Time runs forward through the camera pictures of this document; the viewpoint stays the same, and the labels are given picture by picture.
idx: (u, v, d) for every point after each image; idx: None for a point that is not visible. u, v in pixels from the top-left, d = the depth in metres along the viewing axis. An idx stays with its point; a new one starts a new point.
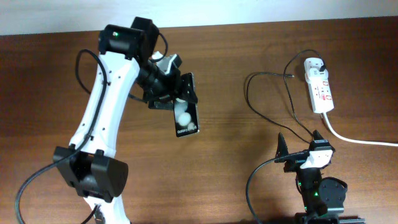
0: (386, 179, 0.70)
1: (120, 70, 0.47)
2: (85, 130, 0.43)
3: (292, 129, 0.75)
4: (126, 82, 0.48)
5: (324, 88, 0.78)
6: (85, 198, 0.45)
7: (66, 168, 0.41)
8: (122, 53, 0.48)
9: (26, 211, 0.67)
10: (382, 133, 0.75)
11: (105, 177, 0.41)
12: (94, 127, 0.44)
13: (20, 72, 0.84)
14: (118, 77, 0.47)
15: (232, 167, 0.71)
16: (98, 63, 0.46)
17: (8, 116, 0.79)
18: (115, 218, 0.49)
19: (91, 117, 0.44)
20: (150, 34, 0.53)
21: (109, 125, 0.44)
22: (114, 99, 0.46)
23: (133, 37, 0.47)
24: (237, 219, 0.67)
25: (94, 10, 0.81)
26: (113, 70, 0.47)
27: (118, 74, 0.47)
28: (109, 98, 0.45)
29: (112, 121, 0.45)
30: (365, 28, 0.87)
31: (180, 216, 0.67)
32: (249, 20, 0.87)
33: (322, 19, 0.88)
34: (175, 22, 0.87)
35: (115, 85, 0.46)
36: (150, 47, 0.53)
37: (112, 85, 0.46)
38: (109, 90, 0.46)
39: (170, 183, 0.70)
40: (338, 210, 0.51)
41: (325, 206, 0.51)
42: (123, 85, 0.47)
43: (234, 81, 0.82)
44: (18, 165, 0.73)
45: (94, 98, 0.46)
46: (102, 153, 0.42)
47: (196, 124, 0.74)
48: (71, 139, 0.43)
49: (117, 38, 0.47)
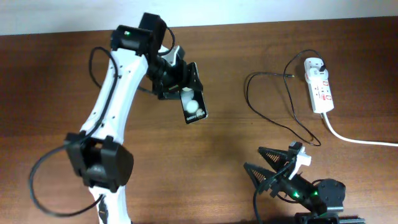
0: (386, 179, 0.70)
1: (131, 65, 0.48)
2: (96, 119, 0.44)
3: (292, 129, 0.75)
4: (135, 76, 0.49)
5: (324, 88, 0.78)
6: (89, 186, 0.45)
7: (74, 153, 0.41)
8: (132, 50, 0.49)
9: (25, 211, 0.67)
10: (382, 133, 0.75)
11: (113, 163, 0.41)
12: (104, 116, 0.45)
13: (19, 71, 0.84)
14: (129, 71, 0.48)
15: (232, 167, 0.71)
16: (110, 58, 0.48)
17: (7, 116, 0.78)
18: (117, 211, 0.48)
19: (102, 106, 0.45)
20: (160, 32, 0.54)
21: (118, 114, 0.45)
22: (124, 91, 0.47)
23: (143, 37, 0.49)
24: (237, 219, 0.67)
25: (96, 11, 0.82)
26: (124, 63, 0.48)
27: (129, 67, 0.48)
28: (120, 89, 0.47)
29: (122, 111, 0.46)
30: (365, 28, 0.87)
31: (180, 217, 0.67)
32: (249, 19, 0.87)
33: (322, 19, 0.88)
34: (175, 22, 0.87)
35: (125, 78, 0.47)
36: (159, 43, 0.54)
37: (123, 78, 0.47)
38: (120, 83, 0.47)
39: (170, 183, 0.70)
40: (338, 209, 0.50)
41: (324, 206, 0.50)
42: (133, 78, 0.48)
43: (234, 81, 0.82)
44: (17, 165, 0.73)
45: (105, 88, 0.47)
46: (112, 139, 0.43)
47: (204, 110, 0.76)
48: (82, 127, 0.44)
49: (129, 37, 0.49)
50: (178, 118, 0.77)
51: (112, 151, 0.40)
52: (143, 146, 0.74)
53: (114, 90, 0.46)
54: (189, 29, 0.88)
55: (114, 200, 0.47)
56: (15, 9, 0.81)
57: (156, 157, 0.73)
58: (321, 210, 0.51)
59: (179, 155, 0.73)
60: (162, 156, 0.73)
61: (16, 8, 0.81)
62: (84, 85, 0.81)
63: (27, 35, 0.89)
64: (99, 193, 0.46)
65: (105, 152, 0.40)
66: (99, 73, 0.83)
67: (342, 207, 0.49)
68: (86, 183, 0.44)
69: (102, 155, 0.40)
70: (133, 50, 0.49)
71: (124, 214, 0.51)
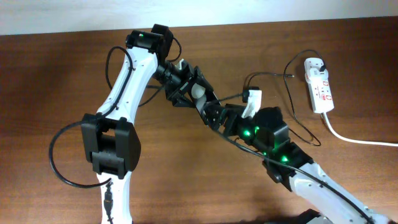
0: (386, 179, 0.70)
1: (145, 60, 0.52)
2: (112, 101, 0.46)
3: (292, 129, 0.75)
4: (147, 70, 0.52)
5: (324, 88, 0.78)
6: (98, 170, 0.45)
7: (90, 132, 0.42)
8: (145, 49, 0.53)
9: (26, 211, 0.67)
10: (383, 133, 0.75)
11: (126, 143, 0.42)
12: (119, 101, 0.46)
13: (20, 71, 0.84)
14: (142, 65, 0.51)
15: (232, 167, 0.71)
16: (125, 53, 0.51)
17: (7, 115, 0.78)
18: (122, 204, 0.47)
19: (117, 92, 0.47)
20: (171, 38, 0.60)
21: (132, 100, 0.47)
22: (138, 80, 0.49)
23: (155, 37, 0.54)
24: (237, 219, 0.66)
25: (96, 10, 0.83)
26: (138, 58, 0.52)
27: (142, 61, 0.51)
28: (134, 79, 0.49)
29: (135, 99, 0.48)
30: (365, 28, 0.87)
31: (180, 217, 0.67)
32: (249, 19, 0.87)
33: (323, 19, 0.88)
34: (175, 21, 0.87)
35: (138, 70, 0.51)
36: (168, 48, 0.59)
37: (137, 70, 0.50)
38: (134, 74, 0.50)
39: (170, 183, 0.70)
40: (283, 129, 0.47)
41: (272, 134, 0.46)
42: (145, 71, 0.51)
43: (234, 81, 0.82)
44: (15, 165, 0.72)
45: (120, 78, 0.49)
46: (127, 120, 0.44)
47: None
48: (97, 110, 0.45)
49: (142, 38, 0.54)
50: (178, 118, 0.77)
51: (126, 130, 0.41)
52: (143, 145, 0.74)
53: (127, 79, 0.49)
54: (189, 29, 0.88)
55: (119, 191, 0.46)
56: (21, 9, 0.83)
57: (156, 157, 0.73)
58: (271, 137, 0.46)
59: (179, 155, 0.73)
60: (162, 155, 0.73)
61: (23, 7, 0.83)
62: (84, 85, 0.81)
63: (29, 36, 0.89)
64: (106, 180, 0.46)
65: (119, 131, 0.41)
66: (99, 73, 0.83)
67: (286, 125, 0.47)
68: (97, 166, 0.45)
69: (116, 134, 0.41)
70: (145, 49, 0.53)
71: (127, 211, 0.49)
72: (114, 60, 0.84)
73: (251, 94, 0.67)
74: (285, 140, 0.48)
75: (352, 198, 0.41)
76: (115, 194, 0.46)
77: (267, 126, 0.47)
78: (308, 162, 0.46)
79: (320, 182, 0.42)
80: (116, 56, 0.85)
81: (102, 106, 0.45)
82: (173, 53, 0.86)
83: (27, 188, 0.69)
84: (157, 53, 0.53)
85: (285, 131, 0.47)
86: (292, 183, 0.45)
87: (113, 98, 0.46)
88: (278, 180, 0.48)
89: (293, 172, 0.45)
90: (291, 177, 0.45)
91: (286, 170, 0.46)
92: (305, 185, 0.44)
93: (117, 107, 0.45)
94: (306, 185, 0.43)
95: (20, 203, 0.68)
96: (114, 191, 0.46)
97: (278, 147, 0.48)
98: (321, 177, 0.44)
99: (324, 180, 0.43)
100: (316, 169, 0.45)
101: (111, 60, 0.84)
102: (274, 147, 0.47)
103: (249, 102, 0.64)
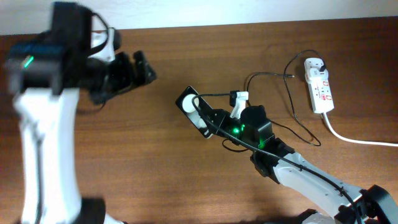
0: (385, 180, 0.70)
1: (49, 104, 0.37)
2: (35, 208, 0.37)
3: (292, 129, 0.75)
4: (60, 106, 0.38)
5: (324, 88, 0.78)
6: None
7: None
8: (35, 77, 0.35)
9: None
10: (382, 133, 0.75)
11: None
12: (43, 201, 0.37)
13: None
14: (50, 100, 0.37)
15: (232, 167, 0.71)
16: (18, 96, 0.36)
17: None
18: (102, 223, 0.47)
19: (36, 182, 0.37)
20: (83, 25, 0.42)
21: (61, 193, 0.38)
22: (55, 129, 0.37)
23: (53, 54, 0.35)
24: (237, 219, 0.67)
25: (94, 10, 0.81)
26: (32, 98, 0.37)
27: (48, 107, 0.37)
28: (51, 146, 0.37)
29: (61, 158, 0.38)
30: (365, 28, 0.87)
31: (180, 217, 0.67)
32: (249, 19, 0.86)
33: (324, 19, 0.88)
34: (176, 22, 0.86)
35: (48, 131, 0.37)
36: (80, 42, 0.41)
37: (48, 137, 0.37)
38: (30, 93, 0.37)
39: (170, 183, 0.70)
40: (267, 126, 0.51)
41: (255, 130, 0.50)
42: (60, 107, 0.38)
43: (234, 81, 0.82)
44: (18, 165, 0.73)
45: (30, 147, 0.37)
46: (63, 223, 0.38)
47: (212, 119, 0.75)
48: (23, 217, 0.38)
49: (29, 64, 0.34)
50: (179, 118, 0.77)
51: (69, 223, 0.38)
52: (144, 145, 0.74)
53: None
54: (190, 29, 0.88)
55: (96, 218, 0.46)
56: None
57: (157, 157, 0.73)
58: (255, 135, 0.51)
59: (179, 155, 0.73)
60: (162, 155, 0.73)
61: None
62: None
63: None
64: None
65: None
66: None
67: (270, 121, 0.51)
68: None
69: None
70: (40, 87, 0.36)
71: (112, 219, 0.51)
72: None
73: (239, 94, 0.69)
74: (270, 135, 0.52)
75: (328, 177, 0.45)
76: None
77: (250, 124, 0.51)
78: (290, 151, 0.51)
79: (298, 166, 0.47)
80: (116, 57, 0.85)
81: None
82: (173, 53, 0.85)
83: None
84: (65, 77, 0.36)
85: (268, 127, 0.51)
86: (275, 172, 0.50)
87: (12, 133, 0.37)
88: (264, 173, 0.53)
89: (276, 162, 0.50)
90: (274, 167, 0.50)
91: (270, 162, 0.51)
92: (286, 171, 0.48)
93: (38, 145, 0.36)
94: (287, 172, 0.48)
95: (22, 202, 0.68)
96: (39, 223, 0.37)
97: (263, 142, 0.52)
98: (301, 162, 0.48)
99: (303, 165, 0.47)
100: (297, 156, 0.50)
101: None
102: (259, 142, 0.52)
103: (236, 104, 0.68)
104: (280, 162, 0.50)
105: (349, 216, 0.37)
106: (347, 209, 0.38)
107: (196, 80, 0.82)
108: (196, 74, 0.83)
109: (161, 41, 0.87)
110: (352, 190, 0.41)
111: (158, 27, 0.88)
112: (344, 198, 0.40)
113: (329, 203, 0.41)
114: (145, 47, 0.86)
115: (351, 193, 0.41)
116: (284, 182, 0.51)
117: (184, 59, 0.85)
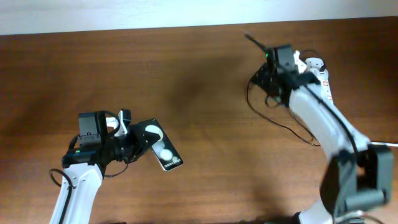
0: None
1: (86, 182, 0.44)
2: (60, 210, 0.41)
3: (291, 129, 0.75)
4: (89, 185, 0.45)
5: (324, 88, 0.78)
6: None
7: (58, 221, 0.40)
8: (82, 165, 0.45)
9: (25, 211, 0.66)
10: (384, 133, 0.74)
11: None
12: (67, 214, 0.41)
13: (21, 71, 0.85)
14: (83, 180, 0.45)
15: (232, 167, 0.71)
16: (62, 173, 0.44)
17: (9, 115, 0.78)
18: None
19: (61, 207, 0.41)
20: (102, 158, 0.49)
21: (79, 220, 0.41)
22: (81, 203, 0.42)
23: (81, 167, 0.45)
24: (237, 219, 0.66)
25: (97, 10, 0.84)
26: (78, 175, 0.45)
27: (82, 178, 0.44)
28: (78, 195, 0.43)
29: (83, 205, 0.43)
30: (364, 29, 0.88)
31: (178, 217, 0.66)
32: (249, 20, 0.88)
33: (323, 20, 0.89)
34: (175, 21, 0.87)
35: (80, 186, 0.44)
36: (97, 126, 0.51)
37: (78, 187, 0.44)
38: (81, 124, 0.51)
39: (170, 183, 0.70)
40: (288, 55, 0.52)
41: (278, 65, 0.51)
42: (88, 185, 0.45)
43: (234, 81, 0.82)
44: (15, 163, 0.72)
45: (64, 189, 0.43)
46: None
47: (180, 157, 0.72)
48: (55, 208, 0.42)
49: (78, 158, 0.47)
50: (179, 118, 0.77)
51: None
52: None
53: (79, 132, 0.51)
54: (190, 29, 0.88)
55: None
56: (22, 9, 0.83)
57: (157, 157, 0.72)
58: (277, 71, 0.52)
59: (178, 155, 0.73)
60: None
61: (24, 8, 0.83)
62: (84, 84, 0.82)
63: (29, 36, 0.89)
64: None
65: None
66: (101, 73, 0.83)
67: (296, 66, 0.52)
68: None
69: None
70: (76, 186, 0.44)
71: None
72: (114, 60, 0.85)
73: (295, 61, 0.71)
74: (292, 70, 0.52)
75: (345, 122, 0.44)
76: (84, 194, 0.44)
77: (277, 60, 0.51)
78: (314, 83, 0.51)
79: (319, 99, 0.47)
80: (117, 56, 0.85)
81: (86, 141, 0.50)
82: (173, 53, 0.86)
83: (27, 188, 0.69)
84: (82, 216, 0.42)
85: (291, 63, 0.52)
86: (291, 97, 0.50)
87: (96, 132, 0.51)
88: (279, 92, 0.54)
89: (296, 86, 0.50)
90: (293, 91, 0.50)
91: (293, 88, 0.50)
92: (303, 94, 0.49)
93: (72, 185, 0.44)
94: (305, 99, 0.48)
95: (21, 202, 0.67)
96: (87, 191, 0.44)
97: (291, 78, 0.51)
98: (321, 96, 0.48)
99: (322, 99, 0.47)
100: (320, 90, 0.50)
101: (111, 60, 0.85)
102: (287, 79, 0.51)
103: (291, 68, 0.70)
104: (301, 88, 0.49)
105: (344, 155, 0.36)
106: (346, 153, 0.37)
107: (196, 79, 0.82)
108: (196, 74, 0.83)
109: (161, 40, 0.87)
110: (359, 143, 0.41)
111: (158, 27, 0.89)
112: (349, 144, 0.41)
113: (334, 143, 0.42)
114: (145, 46, 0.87)
115: (357, 143, 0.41)
116: (293, 108, 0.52)
117: (184, 58, 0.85)
